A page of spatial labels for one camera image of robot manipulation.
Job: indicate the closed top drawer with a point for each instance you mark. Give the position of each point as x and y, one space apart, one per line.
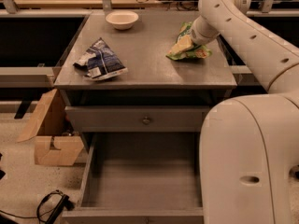
170 119

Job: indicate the grey drawer cabinet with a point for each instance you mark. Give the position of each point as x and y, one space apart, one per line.
152 79

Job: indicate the blue white chip bag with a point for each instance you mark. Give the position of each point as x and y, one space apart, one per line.
100 61

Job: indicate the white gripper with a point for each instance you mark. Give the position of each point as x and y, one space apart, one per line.
198 36

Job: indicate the cardboard box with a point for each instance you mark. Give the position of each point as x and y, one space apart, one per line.
48 127

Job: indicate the white bowl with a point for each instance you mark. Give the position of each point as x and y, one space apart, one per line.
122 20

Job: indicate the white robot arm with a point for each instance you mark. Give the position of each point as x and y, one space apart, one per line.
248 144

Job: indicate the green rice chip bag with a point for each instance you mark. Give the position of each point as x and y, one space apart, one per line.
197 52

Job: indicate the open middle drawer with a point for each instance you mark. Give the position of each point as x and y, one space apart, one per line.
140 178

